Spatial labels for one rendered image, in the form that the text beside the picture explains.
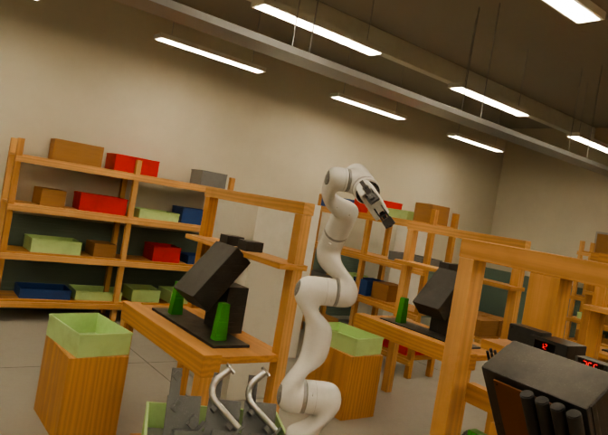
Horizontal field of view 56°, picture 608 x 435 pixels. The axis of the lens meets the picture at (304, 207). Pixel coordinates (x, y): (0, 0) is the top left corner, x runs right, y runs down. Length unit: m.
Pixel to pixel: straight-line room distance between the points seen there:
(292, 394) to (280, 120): 7.99
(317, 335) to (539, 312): 0.97
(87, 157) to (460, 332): 5.97
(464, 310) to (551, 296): 0.45
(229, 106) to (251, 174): 1.17
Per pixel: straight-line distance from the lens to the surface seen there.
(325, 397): 2.14
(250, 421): 2.79
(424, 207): 7.72
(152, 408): 2.86
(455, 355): 2.83
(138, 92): 8.67
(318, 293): 2.03
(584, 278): 2.46
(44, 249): 7.83
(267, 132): 9.66
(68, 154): 7.82
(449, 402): 2.87
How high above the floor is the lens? 1.96
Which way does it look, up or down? level
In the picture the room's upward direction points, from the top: 10 degrees clockwise
